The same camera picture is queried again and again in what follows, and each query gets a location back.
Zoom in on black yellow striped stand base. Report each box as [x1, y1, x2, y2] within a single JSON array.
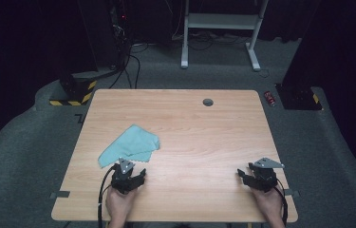
[[48, 70, 98, 107]]

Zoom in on black floor cables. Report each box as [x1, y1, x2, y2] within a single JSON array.
[[108, 41, 141, 90]]

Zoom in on teal cloth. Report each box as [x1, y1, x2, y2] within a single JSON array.
[[98, 123, 161, 169]]

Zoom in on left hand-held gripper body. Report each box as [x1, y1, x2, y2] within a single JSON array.
[[110, 157, 143, 195]]

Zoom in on person's left hand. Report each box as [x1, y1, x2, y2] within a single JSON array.
[[104, 184, 139, 224]]

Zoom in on cables under desk frame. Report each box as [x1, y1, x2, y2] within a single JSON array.
[[171, 29, 253, 51]]

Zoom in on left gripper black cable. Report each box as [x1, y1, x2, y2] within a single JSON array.
[[97, 165, 117, 228]]

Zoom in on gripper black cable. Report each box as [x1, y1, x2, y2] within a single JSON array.
[[97, 165, 117, 228], [273, 179, 290, 227]]

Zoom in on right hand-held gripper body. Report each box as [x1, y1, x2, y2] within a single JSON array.
[[243, 157, 285, 194]]

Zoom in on grey tape strip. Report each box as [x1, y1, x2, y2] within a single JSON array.
[[49, 190, 71, 200], [284, 188, 301, 198]]

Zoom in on dark computer tower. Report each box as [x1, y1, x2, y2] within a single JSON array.
[[108, 0, 133, 68]]

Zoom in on white metal desk frame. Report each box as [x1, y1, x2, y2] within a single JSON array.
[[179, 0, 270, 72]]

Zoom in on red can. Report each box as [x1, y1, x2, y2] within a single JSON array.
[[263, 90, 276, 108]]

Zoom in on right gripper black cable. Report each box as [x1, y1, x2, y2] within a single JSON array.
[[273, 179, 290, 227]]

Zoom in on person's right hand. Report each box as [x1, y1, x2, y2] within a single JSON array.
[[251, 186, 285, 224]]

